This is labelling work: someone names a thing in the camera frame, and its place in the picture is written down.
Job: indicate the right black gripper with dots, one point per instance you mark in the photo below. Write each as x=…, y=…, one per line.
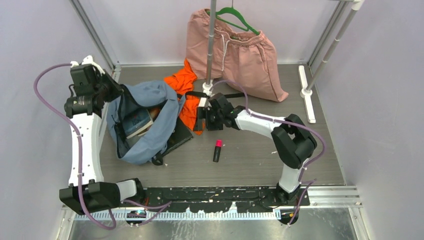
x=202, y=113

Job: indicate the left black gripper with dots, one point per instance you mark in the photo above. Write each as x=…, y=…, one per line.
x=117, y=89

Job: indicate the pink black highlighter marker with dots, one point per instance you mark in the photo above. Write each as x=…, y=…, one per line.
x=217, y=150

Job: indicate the Three Days To See book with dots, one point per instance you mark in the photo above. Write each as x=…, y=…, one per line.
x=154, y=113

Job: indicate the blue student backpack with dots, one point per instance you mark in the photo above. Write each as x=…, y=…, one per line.
x=144, y=96

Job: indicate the Nineteen Eighty-Four blue book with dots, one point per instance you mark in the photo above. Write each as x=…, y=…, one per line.
x=137, y=122

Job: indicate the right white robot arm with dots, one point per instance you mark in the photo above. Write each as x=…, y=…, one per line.
x=293, y=142

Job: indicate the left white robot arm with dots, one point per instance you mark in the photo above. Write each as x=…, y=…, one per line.
x=87, y=192

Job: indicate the left rack pole with foot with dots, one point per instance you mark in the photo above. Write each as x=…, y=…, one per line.
x=207, y=86

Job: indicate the rack pole with foot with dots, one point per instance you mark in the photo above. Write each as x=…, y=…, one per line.
x=336, y=27
x=207, y=86

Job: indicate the pink shorts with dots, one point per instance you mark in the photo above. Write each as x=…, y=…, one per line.
x=247, y=60

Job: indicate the right rack pole with foot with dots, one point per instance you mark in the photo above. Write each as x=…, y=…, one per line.
x=336, y=27

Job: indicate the green clothes hanger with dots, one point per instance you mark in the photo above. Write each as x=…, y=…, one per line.
x=232, y=11

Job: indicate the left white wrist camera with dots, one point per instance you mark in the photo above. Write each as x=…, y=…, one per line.
x=88, y=60

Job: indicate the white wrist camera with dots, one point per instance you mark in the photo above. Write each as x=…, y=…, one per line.
x=203, y=103
x=88, y=60

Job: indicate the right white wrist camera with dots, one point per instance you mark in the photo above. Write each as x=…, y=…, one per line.
x=203, y=103

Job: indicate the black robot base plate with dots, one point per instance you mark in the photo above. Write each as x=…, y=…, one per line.
x=245, y=199

